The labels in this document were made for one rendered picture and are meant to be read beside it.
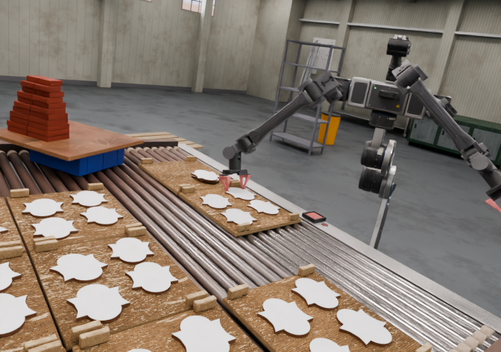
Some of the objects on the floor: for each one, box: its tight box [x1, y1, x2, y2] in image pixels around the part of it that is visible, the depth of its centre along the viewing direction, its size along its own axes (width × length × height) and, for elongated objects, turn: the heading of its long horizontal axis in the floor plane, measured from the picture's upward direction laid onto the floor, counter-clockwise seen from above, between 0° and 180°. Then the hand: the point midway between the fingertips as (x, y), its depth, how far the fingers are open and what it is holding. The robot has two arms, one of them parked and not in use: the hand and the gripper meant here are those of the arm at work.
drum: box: [318, 112, 341, 145], centre depth 823 cm, size 39×40×62 cm
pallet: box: [124, 132, 204, 151], centre depth 564 cm, size 137×94×12 cm
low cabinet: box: [407, 114, 501, 170], centre depth 965 cm, size 212×193×84 cm
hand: (235, 189), depth 185 cm, fingers open, 9 cm apart
